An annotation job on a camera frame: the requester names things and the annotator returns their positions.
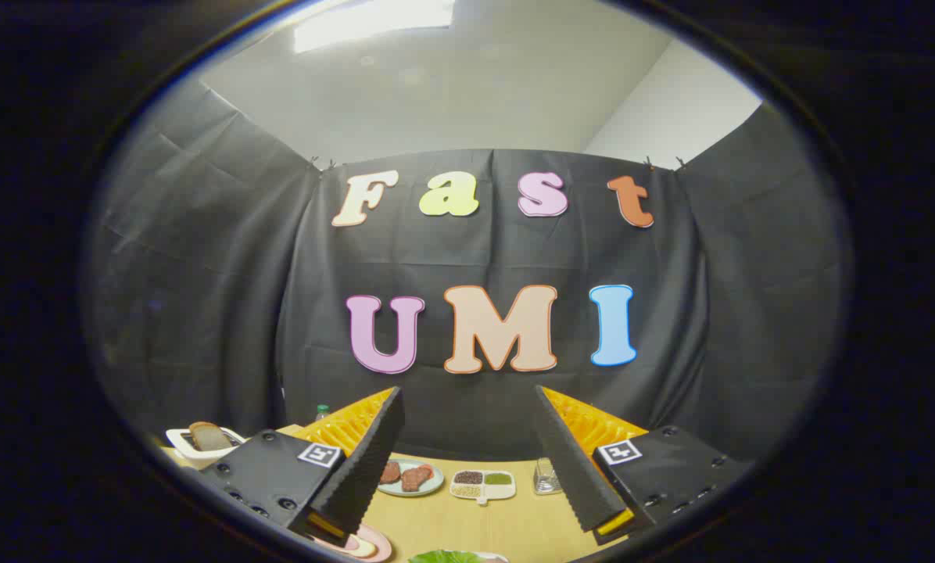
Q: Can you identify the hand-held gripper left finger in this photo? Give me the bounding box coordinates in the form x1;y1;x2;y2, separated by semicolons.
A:
200;386;406;548

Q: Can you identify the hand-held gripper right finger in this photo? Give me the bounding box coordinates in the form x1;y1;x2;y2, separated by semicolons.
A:
533;385;754;546

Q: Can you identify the brown toast slice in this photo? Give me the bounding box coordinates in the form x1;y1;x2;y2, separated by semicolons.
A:
188;421;234;453

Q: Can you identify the clear glass cup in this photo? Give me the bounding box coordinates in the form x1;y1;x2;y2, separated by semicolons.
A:
533;457;564;496

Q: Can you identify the light blue plate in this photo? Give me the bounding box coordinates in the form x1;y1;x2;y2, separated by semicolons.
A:
377;459;445;498

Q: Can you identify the pink plate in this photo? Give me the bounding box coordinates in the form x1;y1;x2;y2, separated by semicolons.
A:
311;522;393;563

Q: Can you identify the white divided seasoning dish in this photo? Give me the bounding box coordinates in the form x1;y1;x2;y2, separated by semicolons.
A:
449;469;517;506

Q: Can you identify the white toaster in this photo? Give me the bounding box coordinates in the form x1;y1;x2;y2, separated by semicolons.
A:
166;426;246;462

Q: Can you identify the black backdrop cloth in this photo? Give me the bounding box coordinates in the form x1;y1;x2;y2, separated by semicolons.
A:
84;78;847;462

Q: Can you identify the ceiling light panel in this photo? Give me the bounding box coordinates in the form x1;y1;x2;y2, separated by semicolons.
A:
293;0;457;54

